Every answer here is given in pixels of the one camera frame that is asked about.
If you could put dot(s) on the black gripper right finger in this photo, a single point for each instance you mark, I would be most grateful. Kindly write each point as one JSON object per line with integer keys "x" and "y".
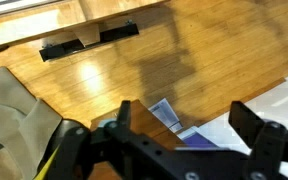
{"x": 247, "y": 126}

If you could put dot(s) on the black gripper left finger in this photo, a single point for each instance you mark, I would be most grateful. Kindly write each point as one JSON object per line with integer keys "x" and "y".
{"x": 125, "y": 113}

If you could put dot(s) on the white printed paper sheet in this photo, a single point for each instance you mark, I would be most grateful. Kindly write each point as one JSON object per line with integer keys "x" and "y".
{"x": 165, "y": 113}

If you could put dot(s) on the black round pole base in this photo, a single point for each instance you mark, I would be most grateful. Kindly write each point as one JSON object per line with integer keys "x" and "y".
{"x": 55, "y": 131}

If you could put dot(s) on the yellow pole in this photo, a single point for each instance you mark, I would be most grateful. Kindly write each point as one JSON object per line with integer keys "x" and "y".
{"x": 47, "y": 166}

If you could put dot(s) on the light wooden table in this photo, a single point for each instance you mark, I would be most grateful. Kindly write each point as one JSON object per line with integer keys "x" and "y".
{"x": 34, "y": 23}

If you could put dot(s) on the black metal floor bracket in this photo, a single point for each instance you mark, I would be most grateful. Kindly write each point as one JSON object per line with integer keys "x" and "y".
{"x": 117, "y": 33}

